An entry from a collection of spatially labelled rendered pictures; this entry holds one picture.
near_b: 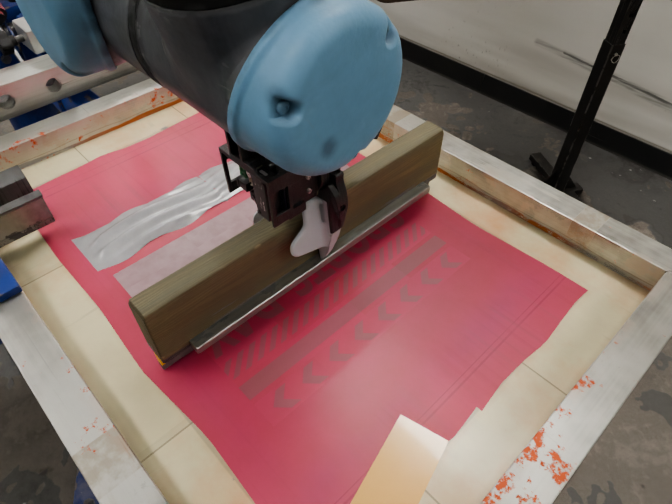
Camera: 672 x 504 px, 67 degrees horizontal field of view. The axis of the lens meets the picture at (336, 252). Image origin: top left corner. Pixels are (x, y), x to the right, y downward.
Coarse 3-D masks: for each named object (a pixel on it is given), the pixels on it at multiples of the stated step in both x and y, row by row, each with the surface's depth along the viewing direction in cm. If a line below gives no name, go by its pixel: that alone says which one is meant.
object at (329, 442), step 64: (64, 192) 69; (128, 192) 69; (64, 256) 61; (192, 256) 61; (128, 320) 55; (192, 384) 50; (384, 384) 50; (448, 384) 50; (256, 448) 45; (320, 448) 45
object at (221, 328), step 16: (416, 192) 64; (384, 208) 62; (400, 208) 62; (368, 224) 60; (352, 240) 58; (336, 256) 57; (304, 272) 55; (272, 288) 53; (288, 288) 54; (256, 304) 52; (224, 320) 51; (240, 320) 51; (208, 336) 49
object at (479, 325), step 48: (192, 144) 77; (240, 192) 69; (480, 240) 63; (480, 288) 58; (528, 288) 58; (576, 288) 58; (432, 336) 53; (480, 336) 53; (528, 336) 53; (480, 384) 50
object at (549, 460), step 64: (64, 128) 74; (384, 128) 76; (512, 192) 65; (640, 256) 56; (0, 320) 50; (640, 320) 50; (64, 384) 46; (576, 384) 46; (128, 448) 42; (576, 448) 42
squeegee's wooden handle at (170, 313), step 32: (416, 128) 62; (384, 160) 58; (416, 160) 61; (352, 192) 55; (384, 192) 60; (256, 224) 51; (288, 224) 51; (352, 224) 59; (224, 256) 48; (256, 256) 49; (288, 256) 53; (160, 288) 45; (192, 288) 45; (224, 288) 48; (256, 288) 52; (160, 320) 45; (192, 320) 48; (160, 352) 47
